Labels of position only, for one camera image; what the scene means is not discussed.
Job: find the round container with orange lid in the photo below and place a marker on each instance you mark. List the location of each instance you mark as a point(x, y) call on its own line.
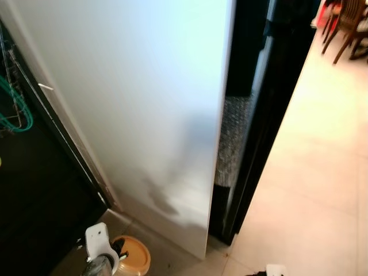
point(137, 257)

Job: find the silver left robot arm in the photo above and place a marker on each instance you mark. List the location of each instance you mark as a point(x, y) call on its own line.
point(96, 268)

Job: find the white fridge door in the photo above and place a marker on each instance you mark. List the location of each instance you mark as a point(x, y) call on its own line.
point(132, 98)

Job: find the black fridge body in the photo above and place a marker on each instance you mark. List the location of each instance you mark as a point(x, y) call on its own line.
point(270, 86)

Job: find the dark open cabinet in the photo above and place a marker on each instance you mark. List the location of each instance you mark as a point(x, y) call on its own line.
point(34, 195)

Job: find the speckled grey panel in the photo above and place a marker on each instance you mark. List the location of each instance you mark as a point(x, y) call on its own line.
point(233, 141)

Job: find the brown wooden chair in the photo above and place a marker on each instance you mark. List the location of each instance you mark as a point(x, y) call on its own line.
point(348, 26)

